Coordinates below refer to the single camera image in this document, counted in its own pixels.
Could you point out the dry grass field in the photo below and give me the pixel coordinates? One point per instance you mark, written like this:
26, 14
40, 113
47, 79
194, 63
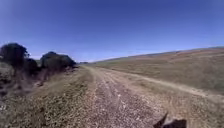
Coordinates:
56, 103

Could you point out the pale dirt side track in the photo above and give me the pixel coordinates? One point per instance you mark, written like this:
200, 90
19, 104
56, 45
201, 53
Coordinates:
187, 89

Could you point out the dark bush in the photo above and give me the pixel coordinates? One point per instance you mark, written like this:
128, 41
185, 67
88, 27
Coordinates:
31, 65

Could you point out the grey gravel dirt track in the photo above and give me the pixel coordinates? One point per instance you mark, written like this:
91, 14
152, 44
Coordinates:
116, 106

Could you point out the dry grassy hillside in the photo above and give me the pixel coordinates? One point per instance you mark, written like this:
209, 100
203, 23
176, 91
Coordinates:
186, 68

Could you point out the round dark tree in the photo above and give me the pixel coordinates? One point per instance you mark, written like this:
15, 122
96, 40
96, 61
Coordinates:
14, 54

